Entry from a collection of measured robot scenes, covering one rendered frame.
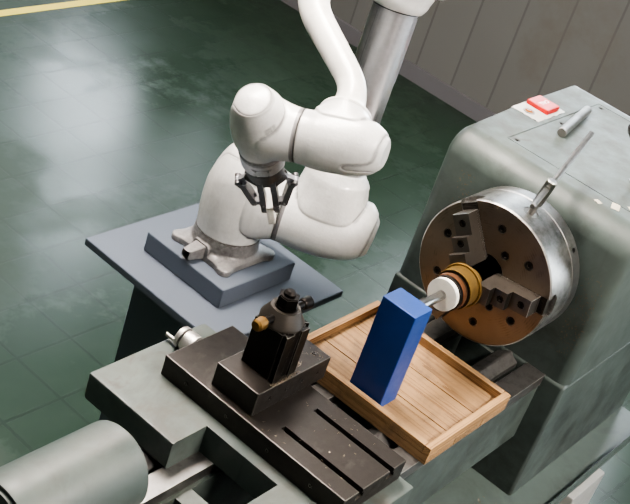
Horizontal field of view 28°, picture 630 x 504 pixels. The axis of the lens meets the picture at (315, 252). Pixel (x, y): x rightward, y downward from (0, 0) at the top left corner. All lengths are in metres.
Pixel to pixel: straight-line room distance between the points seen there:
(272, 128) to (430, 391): 0.66
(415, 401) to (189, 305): 0.58
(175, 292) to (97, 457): 1.09
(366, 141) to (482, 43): 3.82
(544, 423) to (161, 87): 3.02
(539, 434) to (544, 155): 0.62
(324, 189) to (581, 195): 0.55
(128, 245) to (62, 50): 2.68
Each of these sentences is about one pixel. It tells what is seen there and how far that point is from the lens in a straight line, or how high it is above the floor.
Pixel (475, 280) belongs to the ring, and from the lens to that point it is 2.51.
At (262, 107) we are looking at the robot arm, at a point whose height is 1.39.
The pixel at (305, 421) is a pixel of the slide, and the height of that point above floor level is 0.97.
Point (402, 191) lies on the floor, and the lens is 5.20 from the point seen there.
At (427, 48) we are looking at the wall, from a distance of 6.20.
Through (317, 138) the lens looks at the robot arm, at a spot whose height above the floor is 1.37.
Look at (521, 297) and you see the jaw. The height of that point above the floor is 1.11.
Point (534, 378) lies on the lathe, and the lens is 2.77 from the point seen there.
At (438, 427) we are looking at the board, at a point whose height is 0.88.
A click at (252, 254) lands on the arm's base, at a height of 0.83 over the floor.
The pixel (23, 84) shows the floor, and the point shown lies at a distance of 5.18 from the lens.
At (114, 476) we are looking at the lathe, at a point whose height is 1.13.
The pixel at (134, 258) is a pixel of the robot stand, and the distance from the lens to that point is 2.89.
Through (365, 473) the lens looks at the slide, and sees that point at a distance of 2.16.
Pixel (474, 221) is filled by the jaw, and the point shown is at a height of 1.18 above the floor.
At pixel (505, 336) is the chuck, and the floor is 0.99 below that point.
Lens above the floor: 2.34
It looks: 31 degrees down
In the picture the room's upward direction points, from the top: 19 degrees clockwise
